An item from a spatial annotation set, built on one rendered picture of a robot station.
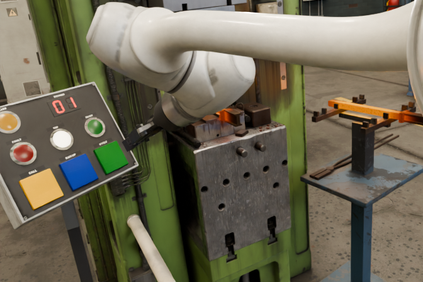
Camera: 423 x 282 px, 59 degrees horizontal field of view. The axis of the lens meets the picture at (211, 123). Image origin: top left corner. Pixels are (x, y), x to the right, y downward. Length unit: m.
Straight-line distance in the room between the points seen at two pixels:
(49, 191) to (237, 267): 0.85
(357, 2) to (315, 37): 8.78
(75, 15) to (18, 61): 5.35
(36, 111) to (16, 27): 5.56
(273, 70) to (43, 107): 0.93
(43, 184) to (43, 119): 0.17
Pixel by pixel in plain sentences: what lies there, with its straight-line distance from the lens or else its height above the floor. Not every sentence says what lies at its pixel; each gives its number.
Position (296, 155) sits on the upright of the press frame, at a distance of 1.77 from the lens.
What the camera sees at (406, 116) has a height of 0.94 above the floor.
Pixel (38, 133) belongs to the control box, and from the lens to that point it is 1.02.
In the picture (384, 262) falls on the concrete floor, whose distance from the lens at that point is 2.25.
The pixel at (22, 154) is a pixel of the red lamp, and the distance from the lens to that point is 0.99.
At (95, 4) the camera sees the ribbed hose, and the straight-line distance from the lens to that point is 1.28.
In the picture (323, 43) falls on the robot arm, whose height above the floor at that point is 1.32.
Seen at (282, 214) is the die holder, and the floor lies 0.54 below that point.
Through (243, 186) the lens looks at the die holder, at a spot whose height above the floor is 0.73.
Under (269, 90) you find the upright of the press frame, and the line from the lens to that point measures 1.58.
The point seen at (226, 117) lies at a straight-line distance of 1.31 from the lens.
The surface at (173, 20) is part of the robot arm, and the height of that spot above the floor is 1.36.
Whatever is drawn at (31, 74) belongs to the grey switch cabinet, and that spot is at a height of 0.61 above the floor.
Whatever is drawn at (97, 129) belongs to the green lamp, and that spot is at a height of 1.08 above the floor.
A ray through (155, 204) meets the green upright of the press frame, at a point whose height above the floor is 0.66.
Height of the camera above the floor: 1.38
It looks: 18 degrees down
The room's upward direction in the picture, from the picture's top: 7 degrees counter-clockwise
